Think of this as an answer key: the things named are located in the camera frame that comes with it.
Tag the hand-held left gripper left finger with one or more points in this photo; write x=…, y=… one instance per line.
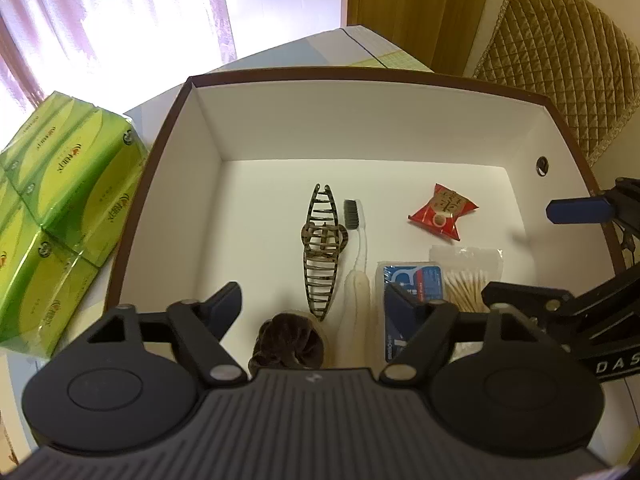
x=222, y=302

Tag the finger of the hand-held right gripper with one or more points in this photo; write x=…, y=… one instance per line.
x=580, y=210
x=525, y=296

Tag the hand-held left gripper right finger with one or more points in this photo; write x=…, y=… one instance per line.
x=400, y=302

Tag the clear blue floss case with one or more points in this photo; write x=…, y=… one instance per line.
x=417, y=276

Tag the white toothbrush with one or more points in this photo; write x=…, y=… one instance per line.
x=352, y=300

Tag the clear cotton swab box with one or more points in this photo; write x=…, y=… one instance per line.
x=465, y=280

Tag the dark brown velvet scrunchie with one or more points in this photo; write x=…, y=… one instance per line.
x=285, y=340

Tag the red snack packet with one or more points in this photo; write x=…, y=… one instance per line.
x=440, y=210

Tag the brown patterned hair claw clip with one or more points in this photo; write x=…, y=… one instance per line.
x=325, y=234

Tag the brown cardboard storage box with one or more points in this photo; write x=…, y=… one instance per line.
x=350, y=125

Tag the quilted beige chair cover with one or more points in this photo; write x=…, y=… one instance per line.
x=560, y=60

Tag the green tissue multipack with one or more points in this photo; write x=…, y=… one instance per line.
x=65, y=210

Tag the wooden door panel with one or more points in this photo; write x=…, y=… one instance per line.
x=415, y=5

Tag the pink sheer curtain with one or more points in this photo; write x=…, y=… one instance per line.
x=100, y=10

